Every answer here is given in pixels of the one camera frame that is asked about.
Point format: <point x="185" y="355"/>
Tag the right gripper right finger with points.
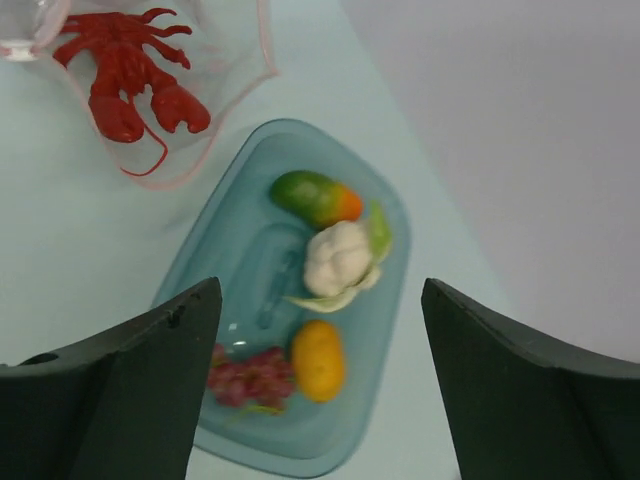
<point x="521" y="404"/>

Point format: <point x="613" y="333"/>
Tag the green orange toy mango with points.
<point x="318" y="200"/>

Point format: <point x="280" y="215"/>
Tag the red toy lobster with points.
<point x="116" y="42"/>

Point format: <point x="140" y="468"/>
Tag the yellow toy lemon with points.
<point x="318" y="360"/>

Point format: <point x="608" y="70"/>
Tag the teal plastic tray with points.
<point x="256" y="250"/>

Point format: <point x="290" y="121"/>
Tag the clear pink zip top bag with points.
<point x="44" y="106"/>

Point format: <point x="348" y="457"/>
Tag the purple toy grapes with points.
<point x="261" y="383"/>

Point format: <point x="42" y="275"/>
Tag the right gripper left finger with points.
<point x="121" y="404"/>

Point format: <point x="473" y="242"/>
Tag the white toy cauliflower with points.
<point x="343" y="260"/>

